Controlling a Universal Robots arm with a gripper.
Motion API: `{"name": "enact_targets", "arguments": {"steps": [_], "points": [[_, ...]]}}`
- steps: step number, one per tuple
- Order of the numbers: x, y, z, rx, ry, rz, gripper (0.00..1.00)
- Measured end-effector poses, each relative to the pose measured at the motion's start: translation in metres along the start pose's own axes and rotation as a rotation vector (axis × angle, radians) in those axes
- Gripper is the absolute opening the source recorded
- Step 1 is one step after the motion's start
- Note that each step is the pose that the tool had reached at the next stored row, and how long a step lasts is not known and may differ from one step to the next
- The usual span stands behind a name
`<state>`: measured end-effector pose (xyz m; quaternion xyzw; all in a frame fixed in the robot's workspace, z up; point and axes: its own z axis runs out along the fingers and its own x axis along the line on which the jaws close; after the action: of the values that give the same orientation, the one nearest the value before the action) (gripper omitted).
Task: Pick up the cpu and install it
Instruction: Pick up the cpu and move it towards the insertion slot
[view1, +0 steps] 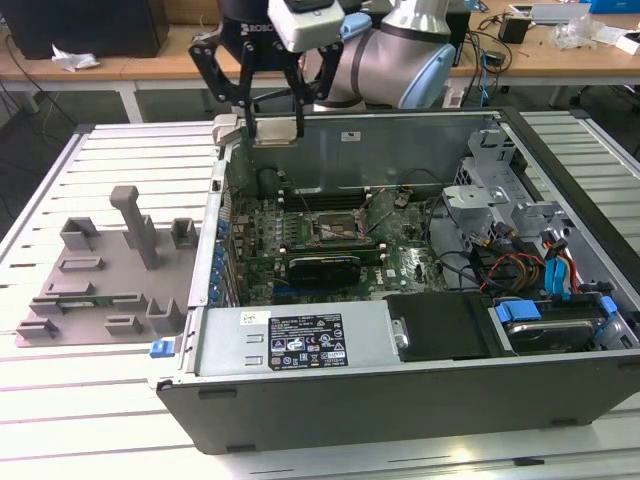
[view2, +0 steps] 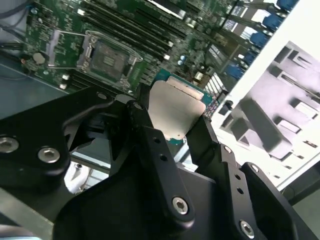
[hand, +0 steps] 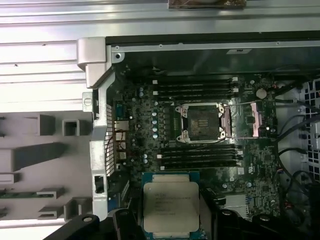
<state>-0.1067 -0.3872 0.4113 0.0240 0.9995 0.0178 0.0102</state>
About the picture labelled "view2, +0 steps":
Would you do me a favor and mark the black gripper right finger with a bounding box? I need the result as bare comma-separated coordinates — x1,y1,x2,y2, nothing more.
186,116,301,240

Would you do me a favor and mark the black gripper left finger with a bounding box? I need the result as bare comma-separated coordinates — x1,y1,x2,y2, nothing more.
0,84,196,240

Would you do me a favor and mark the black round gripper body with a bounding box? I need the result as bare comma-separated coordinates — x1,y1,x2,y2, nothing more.
53,149,236,240

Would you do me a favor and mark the metal socket cover frame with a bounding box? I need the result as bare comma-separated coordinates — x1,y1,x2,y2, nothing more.
47,29,97,69

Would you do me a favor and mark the silver CPU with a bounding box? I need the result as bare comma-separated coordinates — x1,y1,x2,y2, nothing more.
146,69,218,148

